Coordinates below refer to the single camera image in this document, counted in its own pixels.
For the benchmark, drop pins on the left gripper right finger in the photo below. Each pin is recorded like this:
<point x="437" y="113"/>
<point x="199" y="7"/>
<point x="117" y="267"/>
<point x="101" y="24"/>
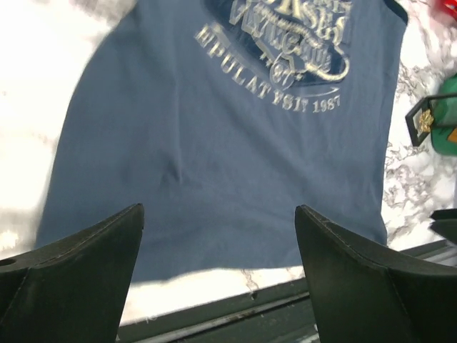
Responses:
<point x="362" y="291"/>

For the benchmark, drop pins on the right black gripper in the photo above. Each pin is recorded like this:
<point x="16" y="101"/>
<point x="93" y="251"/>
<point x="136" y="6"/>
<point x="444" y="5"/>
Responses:
<point x="444" y="224"/>

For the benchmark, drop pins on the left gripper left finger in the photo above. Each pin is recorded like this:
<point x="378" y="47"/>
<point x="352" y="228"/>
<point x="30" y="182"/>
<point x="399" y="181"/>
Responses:
<point x="72" y="290"/>

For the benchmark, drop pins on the blue printed tank top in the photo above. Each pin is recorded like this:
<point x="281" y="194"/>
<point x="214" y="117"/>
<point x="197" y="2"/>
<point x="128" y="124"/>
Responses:
<point x="221" y="117"/>

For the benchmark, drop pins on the gold brooch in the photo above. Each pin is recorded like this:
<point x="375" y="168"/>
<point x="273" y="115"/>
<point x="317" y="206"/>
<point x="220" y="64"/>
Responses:
<point x="425" y="121"/>

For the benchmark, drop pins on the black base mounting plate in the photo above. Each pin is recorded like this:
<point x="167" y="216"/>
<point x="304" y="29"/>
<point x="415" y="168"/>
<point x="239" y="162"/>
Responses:
<point x="281" y="313"/>

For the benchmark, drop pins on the green plate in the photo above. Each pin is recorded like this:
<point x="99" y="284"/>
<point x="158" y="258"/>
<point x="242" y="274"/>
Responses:
<point x="443" y="133"/>

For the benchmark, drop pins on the red candy bag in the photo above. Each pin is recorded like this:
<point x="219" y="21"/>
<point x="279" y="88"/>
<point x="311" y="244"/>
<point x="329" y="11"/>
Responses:
<point x="448" y="7"/>

